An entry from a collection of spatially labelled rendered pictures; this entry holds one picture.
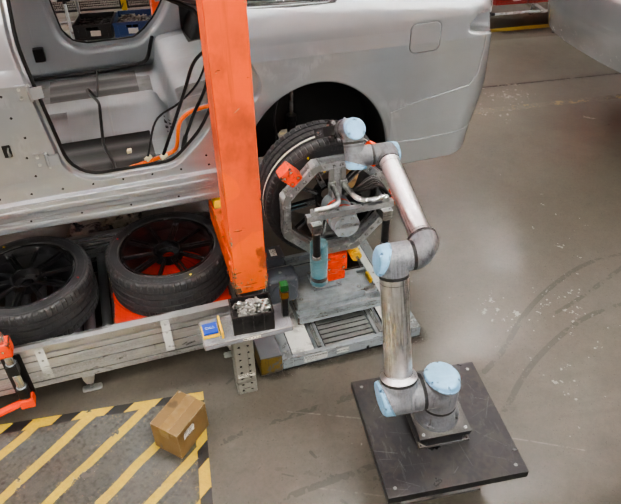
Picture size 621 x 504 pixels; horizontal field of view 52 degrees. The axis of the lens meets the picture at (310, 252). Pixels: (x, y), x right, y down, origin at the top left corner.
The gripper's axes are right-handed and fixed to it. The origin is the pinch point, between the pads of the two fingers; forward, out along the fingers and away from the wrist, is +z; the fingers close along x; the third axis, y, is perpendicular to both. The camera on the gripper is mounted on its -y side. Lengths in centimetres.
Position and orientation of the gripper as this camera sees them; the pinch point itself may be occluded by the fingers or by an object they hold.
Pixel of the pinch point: (326, 130)
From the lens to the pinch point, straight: 305.8
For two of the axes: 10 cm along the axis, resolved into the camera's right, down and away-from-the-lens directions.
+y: 9.5, -2.0, 2.3
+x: -1.5, -9.7, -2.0
